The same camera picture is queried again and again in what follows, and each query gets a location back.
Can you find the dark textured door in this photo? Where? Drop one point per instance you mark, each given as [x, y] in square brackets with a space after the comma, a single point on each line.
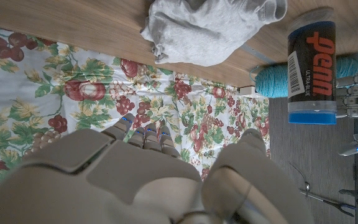
[315, 149]

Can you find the grey shirt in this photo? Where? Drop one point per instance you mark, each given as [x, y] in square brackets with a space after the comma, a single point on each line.
[204, 31]

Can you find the teal yarn skein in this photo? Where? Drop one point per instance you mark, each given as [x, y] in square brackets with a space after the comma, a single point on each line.
[272, 81]

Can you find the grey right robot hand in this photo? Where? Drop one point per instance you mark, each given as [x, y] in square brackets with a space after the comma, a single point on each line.
[120, 186]

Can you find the floral fruit print backdrop cloth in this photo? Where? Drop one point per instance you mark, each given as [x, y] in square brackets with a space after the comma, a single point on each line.
[73, 93]

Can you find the tennis ball can blue lid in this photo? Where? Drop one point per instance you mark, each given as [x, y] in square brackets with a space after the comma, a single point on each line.
[311, 68]

